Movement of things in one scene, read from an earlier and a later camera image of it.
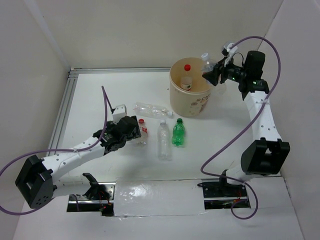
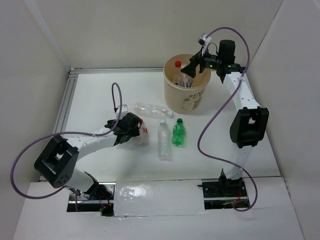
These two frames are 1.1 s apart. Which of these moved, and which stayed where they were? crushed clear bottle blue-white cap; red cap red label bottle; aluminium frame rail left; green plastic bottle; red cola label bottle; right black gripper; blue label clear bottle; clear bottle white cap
Moved: right black gripper; blue label clear bottle; red cap red label bottle
Stayed: aluminium frame rail left; clear bottle white cap; green plastic bottle; crushed clear bottle blue-white cap; red cola label bottle
